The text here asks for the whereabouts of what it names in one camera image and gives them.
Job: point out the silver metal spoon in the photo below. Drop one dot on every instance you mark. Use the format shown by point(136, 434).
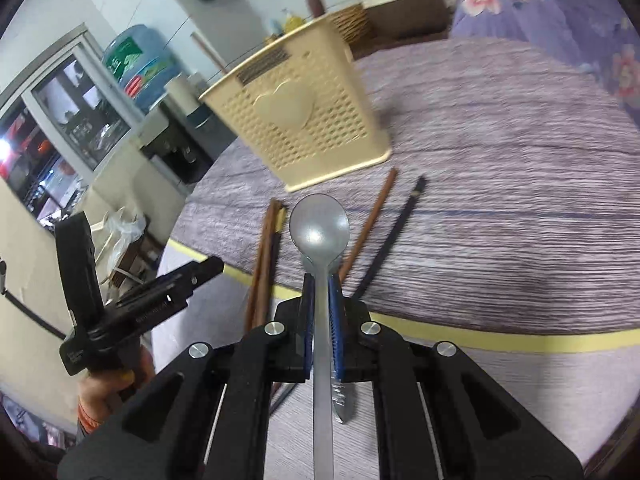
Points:
point(319, 230)

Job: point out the purple striped tablecloth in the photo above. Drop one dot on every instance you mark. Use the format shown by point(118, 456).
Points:
point(500, 160)

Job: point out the black chopstick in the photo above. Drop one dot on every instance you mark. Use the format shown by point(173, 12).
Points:
point(281, 400)
point(395, 230)

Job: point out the brown rice cooker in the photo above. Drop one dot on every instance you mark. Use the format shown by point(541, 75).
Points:
point(405, 10)

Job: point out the white water dispenser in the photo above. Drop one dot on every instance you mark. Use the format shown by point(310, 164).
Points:
point(170, 155)

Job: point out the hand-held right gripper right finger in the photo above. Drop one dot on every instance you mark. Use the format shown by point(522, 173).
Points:
point(337, 340)

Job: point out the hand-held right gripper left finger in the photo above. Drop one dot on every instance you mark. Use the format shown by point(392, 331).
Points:
point(310, 340)

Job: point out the glass door cabinet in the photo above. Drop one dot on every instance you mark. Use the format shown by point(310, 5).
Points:
point(75, 105)

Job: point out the person's left hand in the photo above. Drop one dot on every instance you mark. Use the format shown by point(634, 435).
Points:
point(107, 390)

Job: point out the purple floral blanket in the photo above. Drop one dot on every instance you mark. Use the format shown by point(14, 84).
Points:
point(550, 10)

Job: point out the cream plastic utensil holder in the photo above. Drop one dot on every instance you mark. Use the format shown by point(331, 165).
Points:
point(300, 110)

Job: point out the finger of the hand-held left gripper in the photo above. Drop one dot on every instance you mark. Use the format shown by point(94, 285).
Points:
point(185, 275)

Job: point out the brown wicker basket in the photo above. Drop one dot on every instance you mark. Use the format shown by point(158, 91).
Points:
point(350, 22)

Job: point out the blue water bottle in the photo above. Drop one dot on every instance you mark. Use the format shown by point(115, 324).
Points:
point(135, 60)

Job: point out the clear plastic bag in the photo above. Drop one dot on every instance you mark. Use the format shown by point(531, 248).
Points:
point(122, 230)

